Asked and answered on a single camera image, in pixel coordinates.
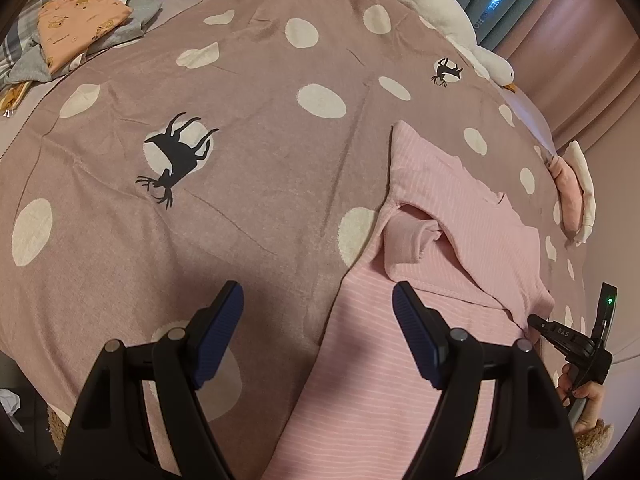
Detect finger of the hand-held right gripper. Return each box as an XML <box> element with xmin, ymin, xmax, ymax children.
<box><xmin>527</xmin><ymin>313</ymin><xmax>556</xmax><ymax>342</ymax></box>

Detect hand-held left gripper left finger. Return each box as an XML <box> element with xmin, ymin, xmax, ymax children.
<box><xmin>59</xmin><ymin>280</ymin><xmax>246</xmax><ymax>480</ymax></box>

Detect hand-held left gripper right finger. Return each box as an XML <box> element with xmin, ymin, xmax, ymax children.
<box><xmin>391</xmin><ymin>280</ymin><xmax>585</xmax><ymax>480</ymax></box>

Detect pink striped long-sleeve shirt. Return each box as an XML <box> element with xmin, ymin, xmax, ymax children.
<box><xmin>260</xmin><ymin>120</ymin><xmax>556</xmax><ymax>480</ymax></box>

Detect person's right forearm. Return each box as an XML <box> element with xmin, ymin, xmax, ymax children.
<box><xmin>574</xmin><ymin>419</ymin><xmax>614</xmax><ymax>467</ymax></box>

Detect grey folded clothes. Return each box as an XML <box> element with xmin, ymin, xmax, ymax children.
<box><xmin>7</xmin><ymin>0</ymin><xmax>163</xmax><ymax>83</ymax></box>

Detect orange printed folded clothes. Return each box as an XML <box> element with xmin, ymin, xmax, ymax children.
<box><xmin>37</xmin><ymin>0</ymin><xmax>132</xmax><ymax>72</ymax></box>

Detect person's right hand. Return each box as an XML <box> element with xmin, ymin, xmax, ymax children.
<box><xmin>556</xmin><ymin>362</ymin><xmax>608</xmax><ymax>433</ymax></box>

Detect mauve polka-dot deer blanket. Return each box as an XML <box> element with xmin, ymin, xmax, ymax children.
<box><xmin>0</xmin><ymin>0</ymin><xmax>593</xmax><ymax>466</ymax></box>

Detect folded pink cloth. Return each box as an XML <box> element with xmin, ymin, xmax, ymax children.
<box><xmin>547</xmin><ymin>155</ymin><xmax>586</xmax><ymax>231</ymax></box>

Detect bed with lavender sheet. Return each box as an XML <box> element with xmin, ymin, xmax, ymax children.
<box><xmin>0</xmin><ymin>0</ymin><xmax>557</xmax><ymax>161</ymax></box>

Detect crumpled white paper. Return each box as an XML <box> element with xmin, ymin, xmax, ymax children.
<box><xmin>0</xmin><ymin>390</ymin><xmax>23</xmax><ymax>433</ymax></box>

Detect pink curtain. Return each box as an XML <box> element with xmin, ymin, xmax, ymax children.
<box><xmin>492</xmin><ymin>0</ymin><xmax>640</xmax><ymax>156</ymax></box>

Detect yellow printed packet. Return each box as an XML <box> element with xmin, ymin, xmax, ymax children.
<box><xmin>0</xmin><ymin>82</ymin><xmax>28</xmax><ymax>116</ymax></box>

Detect white goose plush toy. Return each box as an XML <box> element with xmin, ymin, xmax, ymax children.
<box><xmin>350</xmin><ymin>0</ymin><xmax>516</xmax><ymax>92</ymax></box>

